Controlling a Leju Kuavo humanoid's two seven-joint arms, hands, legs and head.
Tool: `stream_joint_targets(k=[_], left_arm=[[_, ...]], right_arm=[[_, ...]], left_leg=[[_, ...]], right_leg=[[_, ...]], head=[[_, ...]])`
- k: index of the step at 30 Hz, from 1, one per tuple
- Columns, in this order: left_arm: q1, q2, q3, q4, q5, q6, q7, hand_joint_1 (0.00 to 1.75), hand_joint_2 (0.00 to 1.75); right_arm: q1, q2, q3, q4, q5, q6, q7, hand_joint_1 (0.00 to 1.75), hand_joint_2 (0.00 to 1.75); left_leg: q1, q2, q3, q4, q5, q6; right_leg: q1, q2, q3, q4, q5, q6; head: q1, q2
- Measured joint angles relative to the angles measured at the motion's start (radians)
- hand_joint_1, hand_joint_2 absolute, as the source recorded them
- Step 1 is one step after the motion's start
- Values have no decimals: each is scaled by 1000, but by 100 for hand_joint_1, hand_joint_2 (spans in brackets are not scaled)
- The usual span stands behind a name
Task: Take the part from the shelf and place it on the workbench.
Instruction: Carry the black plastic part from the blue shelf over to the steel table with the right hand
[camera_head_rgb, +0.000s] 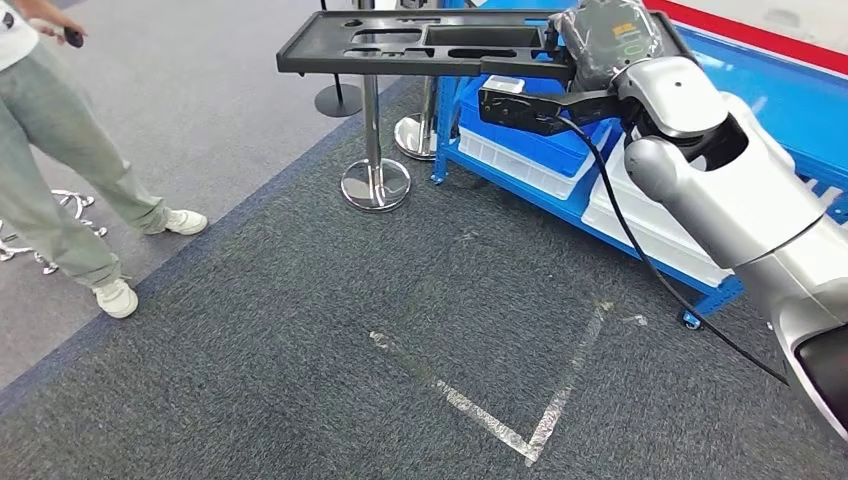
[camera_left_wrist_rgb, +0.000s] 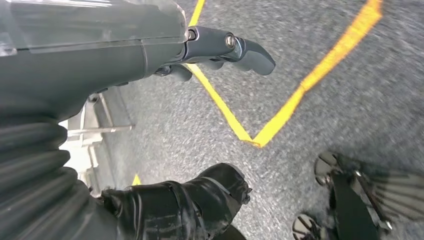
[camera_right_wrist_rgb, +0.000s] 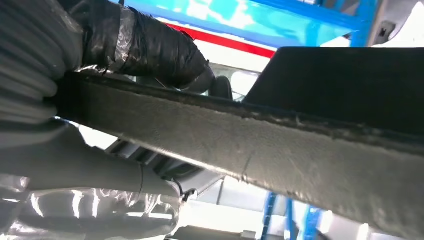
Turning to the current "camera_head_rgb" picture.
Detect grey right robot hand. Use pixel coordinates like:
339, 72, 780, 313
548, 0, 666, 94

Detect person's hand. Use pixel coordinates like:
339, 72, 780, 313
27, 18, 77, 41

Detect black plastic car part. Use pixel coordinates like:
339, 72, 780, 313
276, 8, 697, 81

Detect blue metal shelf rack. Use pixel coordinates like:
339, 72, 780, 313
430, 0, 848, 331

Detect blue plastic bin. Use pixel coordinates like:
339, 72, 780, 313
457, 72, 614, 179

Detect person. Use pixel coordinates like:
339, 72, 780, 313
0, 0, 210, 321

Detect red barrier belt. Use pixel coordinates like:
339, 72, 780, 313
642, 0, 848, 75

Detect white plastic bin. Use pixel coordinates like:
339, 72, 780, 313
457, 125, 598, 201

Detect chrome chair base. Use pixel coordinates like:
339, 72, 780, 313
0, 188, 111, 276

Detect white car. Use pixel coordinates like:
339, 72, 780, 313
675, 0, 848, 58

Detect clear floor tape mark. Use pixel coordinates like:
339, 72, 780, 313
368, 301, 614, 468

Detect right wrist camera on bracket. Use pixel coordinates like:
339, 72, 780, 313
478, 74, 624, 137

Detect chrome stanchion post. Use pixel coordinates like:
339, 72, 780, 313
394, 0, 444, 162
339, 0, 413, 213

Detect black stanchion post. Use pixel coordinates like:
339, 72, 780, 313
314, 0, 364, 119

